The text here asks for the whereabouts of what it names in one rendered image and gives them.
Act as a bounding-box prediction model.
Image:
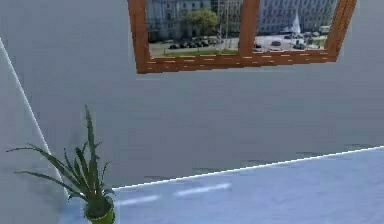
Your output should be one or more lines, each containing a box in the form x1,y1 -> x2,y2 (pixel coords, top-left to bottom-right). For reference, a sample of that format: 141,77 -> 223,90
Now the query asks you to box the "brown wooden framed window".
127,0 -> 358,75

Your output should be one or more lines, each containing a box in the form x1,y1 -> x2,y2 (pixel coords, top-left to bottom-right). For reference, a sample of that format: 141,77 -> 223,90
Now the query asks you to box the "green spiky house plant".
5,104 -> 116,203

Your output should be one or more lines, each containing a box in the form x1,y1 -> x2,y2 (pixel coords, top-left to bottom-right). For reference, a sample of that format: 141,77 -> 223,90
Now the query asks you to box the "green plant pot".
83,195 -> 116,224

